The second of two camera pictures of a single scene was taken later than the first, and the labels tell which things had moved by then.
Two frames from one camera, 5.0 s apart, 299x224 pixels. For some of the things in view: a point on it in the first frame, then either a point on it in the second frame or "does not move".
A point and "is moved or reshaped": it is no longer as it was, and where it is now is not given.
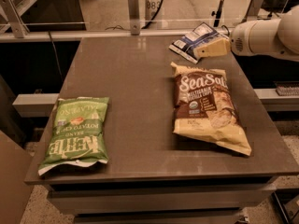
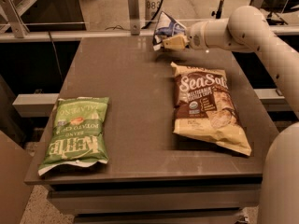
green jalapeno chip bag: x=79 y=133 does not move
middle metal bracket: x=134 y=13 does not move
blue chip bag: x=191 y=40 is moved or reshaped
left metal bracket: x=19 y=28 does not move
